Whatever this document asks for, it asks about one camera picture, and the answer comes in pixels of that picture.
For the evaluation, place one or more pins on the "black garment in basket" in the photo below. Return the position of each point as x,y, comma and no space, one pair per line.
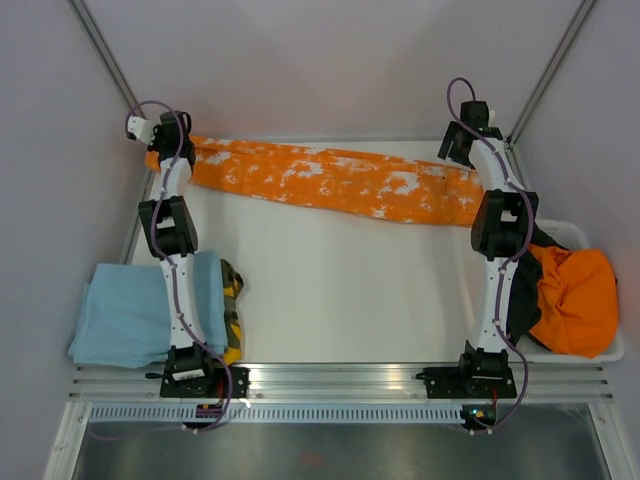
523,312

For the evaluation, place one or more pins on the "light blue folded trousers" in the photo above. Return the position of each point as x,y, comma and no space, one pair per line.
124,319

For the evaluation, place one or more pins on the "camouflage yellow folded trousers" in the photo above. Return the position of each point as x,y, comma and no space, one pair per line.
233,285

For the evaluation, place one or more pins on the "white slotted cable duct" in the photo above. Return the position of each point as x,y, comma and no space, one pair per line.
280,413

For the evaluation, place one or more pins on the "plain orange garment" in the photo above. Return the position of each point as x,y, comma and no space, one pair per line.
578,301

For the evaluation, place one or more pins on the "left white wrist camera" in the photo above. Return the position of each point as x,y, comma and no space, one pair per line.
140,129

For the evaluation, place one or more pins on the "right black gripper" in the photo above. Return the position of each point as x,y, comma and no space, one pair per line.
450,137

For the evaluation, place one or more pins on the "left aluminium frame post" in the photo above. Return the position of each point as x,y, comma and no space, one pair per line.
90,27

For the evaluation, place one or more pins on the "aluminium frame post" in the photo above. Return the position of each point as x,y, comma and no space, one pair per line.
90,27
560,54

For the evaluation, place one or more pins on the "orange white tie-dye trousers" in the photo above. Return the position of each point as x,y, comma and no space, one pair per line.
385,187

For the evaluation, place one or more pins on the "aluminium mounting rail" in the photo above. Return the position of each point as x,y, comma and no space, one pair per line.
340,383

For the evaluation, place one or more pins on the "white plastic laundry basket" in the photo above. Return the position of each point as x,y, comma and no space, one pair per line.
571,236

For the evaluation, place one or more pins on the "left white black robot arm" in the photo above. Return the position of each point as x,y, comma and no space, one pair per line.
190,368

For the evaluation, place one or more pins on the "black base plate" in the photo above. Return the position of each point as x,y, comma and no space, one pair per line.
216,386
452,383

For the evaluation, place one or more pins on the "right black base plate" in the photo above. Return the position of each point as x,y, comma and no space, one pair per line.
452,383

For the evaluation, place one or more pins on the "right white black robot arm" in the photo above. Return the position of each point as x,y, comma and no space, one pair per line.
500,235

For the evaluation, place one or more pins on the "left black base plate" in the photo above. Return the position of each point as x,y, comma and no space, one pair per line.
216,386

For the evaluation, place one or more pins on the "right aluminium frame post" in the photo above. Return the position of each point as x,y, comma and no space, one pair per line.
560,54

